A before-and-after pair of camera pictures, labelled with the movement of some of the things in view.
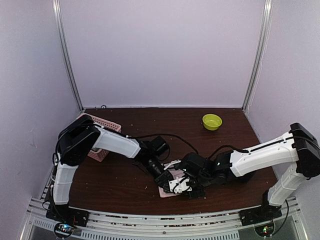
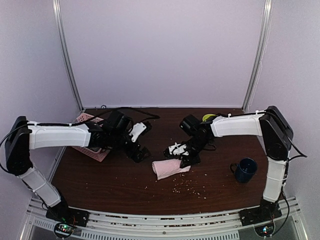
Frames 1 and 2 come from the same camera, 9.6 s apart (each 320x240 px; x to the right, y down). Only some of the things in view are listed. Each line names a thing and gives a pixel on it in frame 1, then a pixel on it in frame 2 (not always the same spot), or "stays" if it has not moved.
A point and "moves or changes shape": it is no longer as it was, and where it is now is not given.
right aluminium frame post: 261,53 stays
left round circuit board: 63,230 stays
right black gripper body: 199,194 -> 196,159
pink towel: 177,173 moves or changes shape
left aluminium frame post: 61,37 stays
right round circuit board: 265,230 stays
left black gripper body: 162,176 -> 131,152
